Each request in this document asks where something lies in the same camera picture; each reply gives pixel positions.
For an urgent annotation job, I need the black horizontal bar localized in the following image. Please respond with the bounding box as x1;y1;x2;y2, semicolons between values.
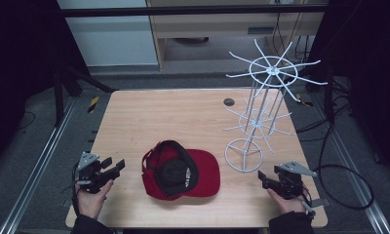
58;5;330;19

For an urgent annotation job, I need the right hand-held gripper black cable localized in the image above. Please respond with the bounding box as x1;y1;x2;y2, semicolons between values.
299;183;317;219

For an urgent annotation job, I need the light wooden desk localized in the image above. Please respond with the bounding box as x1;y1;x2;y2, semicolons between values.
145;0;330;72

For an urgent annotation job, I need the white cabinet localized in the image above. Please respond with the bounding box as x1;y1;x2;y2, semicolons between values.
57;0;160;68

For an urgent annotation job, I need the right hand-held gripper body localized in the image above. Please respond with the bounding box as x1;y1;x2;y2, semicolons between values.
270;160;318;200

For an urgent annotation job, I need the black looped floor cable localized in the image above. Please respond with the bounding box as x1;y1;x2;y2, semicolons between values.
312;122;376;211

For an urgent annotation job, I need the hand-held gripper black cable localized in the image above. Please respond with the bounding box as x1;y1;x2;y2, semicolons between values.
71;162;82;216
299;183;317;219

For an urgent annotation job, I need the red and black baseball cap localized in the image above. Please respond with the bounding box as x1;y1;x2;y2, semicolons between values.
140;139;221;202

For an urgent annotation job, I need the thin black floor cable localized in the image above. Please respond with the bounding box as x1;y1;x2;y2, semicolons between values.
17;110;37;132

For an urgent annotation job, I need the yellow black striped tape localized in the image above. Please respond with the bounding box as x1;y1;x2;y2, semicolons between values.
294;93;315;108
87;96;100;114

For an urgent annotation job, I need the left hand-held gripper black cable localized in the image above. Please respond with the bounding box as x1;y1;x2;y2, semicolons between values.
71;162;82;216

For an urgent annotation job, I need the white wire rack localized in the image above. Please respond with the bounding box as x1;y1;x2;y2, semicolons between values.
222;38;330;174

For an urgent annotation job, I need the aluminium floor rail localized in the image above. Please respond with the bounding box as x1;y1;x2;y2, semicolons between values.
312;93;390;234
0;97;78;234

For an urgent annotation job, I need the person's right hand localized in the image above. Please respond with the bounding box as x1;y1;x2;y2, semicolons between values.
266;187;307;216

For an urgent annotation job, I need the black metal stand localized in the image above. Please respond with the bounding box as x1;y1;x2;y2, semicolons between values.
52;61;117;129
323;64;336;125

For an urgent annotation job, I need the grey cable plug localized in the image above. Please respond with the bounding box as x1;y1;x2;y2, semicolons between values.
301;197;332;213

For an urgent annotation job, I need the dark curtain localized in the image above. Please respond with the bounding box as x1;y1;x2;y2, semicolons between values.
308;0;390;179
0;0;91;170

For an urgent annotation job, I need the person's left hand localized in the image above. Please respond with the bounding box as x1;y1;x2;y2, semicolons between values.
74;178;115;220

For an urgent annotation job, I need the hanging black cables bundle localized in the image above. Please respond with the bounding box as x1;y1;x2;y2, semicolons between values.
271;12;315;63

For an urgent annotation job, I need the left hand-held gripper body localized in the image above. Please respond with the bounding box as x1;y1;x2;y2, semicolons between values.
73;151;121;195

